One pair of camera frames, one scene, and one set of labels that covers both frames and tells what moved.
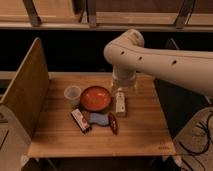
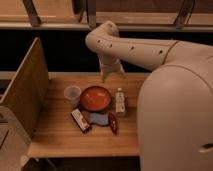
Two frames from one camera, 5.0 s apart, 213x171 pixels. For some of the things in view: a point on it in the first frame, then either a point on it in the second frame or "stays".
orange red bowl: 95,98 stays
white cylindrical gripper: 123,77 -> 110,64
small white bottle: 120,101 stays
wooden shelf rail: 107,15 stays
